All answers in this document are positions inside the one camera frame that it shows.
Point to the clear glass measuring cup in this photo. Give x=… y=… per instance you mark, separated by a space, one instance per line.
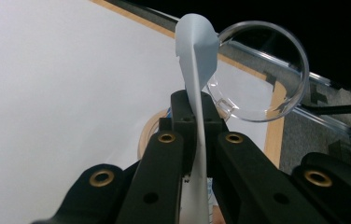
x=257 y=105

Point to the aluminium rail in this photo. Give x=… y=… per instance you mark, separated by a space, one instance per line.
x=316 y=77

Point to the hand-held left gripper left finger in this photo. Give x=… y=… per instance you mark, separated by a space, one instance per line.
x=183 y=109

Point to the black metal stand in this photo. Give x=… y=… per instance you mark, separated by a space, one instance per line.
x=335 y=109

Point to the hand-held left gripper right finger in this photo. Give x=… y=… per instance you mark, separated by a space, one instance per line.
x=212 y=118

